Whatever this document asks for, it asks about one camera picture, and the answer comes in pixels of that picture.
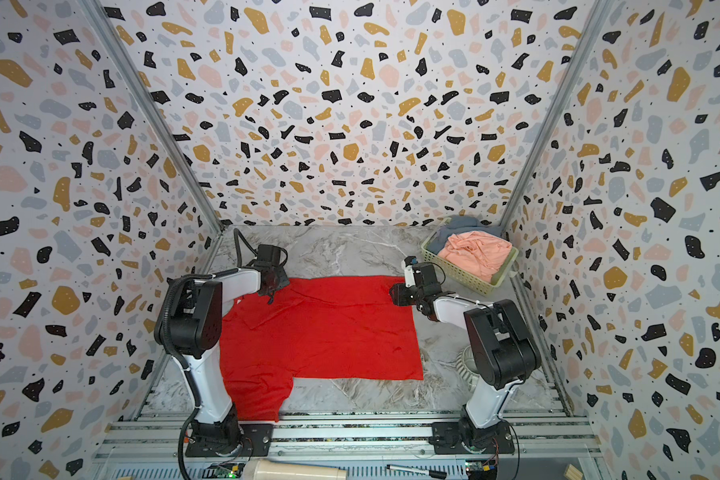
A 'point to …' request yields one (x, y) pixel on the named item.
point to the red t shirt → (341, 328)
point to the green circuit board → (225, 470)
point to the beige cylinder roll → (263, 469)
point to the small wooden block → (572, 473)
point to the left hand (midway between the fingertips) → (278, 274)
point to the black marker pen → (415, 470)
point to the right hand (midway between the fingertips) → (393, 283)
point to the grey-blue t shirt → (459, 224)
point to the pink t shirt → (476, 253)
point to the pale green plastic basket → (439, 264)
